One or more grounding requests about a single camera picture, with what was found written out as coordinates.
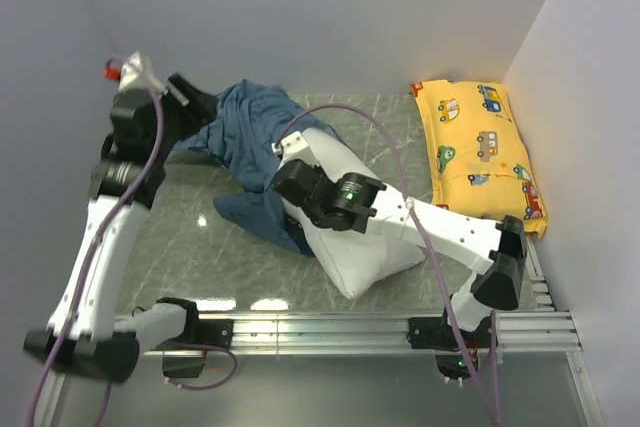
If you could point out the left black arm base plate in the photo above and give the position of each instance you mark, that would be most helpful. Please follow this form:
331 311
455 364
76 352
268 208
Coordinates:
184 358

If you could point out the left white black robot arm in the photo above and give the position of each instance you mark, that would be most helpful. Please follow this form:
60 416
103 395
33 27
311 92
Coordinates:
83 337

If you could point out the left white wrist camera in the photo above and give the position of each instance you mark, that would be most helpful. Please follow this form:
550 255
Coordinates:
133 72

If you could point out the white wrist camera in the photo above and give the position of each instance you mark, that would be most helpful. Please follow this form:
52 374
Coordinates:
133 72
292 147

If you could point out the aluminium mounting rail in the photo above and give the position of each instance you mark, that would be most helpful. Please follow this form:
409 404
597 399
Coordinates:
369 332

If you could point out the blue cartoon mouse pillowcase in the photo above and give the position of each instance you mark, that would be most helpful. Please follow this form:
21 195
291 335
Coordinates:
250 117

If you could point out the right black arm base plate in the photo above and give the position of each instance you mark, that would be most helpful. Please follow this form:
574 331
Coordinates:
431 333

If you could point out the aluminium side rail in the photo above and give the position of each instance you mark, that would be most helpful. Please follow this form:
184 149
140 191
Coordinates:
537 295

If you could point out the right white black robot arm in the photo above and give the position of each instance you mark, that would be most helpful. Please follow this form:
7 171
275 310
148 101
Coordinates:
494 251

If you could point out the yellow car print pillow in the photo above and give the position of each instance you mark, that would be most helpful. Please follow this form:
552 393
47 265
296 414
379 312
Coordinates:
478 161

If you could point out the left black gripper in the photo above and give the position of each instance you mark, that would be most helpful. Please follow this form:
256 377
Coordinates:
200 109

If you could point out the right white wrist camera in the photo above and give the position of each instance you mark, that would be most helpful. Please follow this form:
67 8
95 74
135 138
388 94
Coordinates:
292 147

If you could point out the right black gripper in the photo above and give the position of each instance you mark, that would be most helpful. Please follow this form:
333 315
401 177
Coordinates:
317 169

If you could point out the white pillow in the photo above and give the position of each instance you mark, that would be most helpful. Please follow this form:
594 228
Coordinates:
353 261

